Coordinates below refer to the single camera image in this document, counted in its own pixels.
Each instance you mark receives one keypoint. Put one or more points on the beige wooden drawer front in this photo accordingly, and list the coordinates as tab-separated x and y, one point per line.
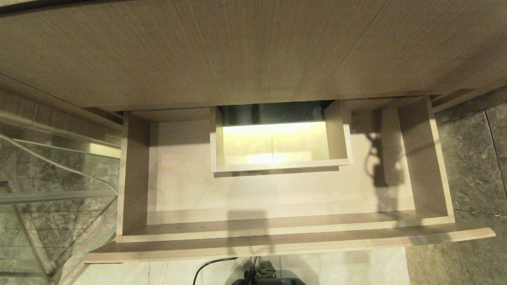
277	198

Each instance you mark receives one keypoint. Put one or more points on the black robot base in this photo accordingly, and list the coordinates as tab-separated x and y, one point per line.
269	277

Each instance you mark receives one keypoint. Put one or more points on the framed glass shower door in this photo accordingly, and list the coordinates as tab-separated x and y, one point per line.
39	217

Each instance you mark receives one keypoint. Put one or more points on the beige wooden vanity cabinet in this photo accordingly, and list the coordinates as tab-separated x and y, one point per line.
237	47

